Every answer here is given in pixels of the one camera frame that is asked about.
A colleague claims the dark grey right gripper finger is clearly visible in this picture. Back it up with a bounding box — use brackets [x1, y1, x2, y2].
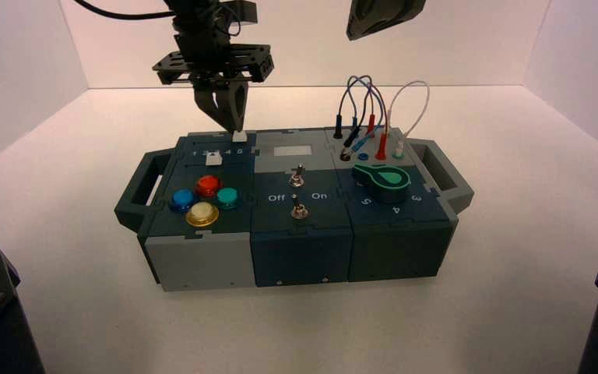
[346, 0, 427, 42]

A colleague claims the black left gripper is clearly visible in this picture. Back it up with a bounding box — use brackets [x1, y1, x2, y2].
[153, 30, 275, 131]

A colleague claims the red push button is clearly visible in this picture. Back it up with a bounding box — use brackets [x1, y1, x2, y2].
[195, 175, 223, 198]

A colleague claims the teal push button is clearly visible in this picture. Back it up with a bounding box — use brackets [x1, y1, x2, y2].
[214, 186, 241, 210]

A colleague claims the blue push button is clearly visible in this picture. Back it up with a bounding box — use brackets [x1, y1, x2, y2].
[168, 189, 199, 213]

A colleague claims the yellow push button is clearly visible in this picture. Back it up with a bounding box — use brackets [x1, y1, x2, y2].
[185, 201, 220, 228]

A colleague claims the teal and grey control box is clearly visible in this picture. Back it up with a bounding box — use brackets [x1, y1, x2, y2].
[114, 126, 476, 293]

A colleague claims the green rotary knob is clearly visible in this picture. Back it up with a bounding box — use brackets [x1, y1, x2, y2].
[351, 163, 413, 205]

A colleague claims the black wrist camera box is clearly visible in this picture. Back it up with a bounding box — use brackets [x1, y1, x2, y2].
[220, 0, 259, 26]

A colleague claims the black plug jumper cable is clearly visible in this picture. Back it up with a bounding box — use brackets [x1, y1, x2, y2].
[332, 76, 378, 159]

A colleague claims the blue plug jumper cable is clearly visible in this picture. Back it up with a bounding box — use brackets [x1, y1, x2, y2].
[350, 77, 385, 150]

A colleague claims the red plug jumper cable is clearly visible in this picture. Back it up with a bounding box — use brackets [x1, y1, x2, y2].
[364, 85, 390, 161]

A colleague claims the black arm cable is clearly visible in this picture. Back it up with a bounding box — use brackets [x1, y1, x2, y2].
[74, 0, 178, 22]

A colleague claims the white jumper cable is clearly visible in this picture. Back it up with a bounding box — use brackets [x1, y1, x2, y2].
[387, 80, 431, 161]

